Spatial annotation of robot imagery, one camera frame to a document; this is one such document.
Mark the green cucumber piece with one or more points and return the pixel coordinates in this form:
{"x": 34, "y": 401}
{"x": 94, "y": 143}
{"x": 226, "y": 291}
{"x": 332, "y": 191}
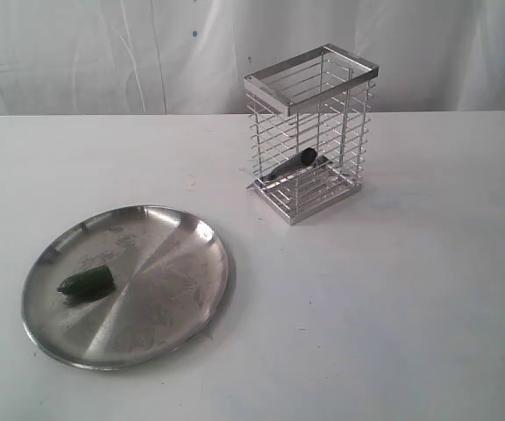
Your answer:
{"x": 88, "y": 285}

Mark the black handled serrated knife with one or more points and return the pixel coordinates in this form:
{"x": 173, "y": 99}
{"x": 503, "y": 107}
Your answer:
{"x": 306, "y": 159}

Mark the white backdrop curtain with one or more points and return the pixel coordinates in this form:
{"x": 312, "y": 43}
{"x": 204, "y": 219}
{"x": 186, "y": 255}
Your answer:
{"x": 190, "y": 57}

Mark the chrome wire utensil basket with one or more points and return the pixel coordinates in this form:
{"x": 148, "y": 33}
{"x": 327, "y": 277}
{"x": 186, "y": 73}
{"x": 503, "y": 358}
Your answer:
{"x": 317, "y": 99}

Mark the round stainless steel plate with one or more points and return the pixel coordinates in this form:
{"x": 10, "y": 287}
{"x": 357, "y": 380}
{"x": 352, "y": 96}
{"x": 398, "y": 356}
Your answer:
{"x": 171, "y": 271}

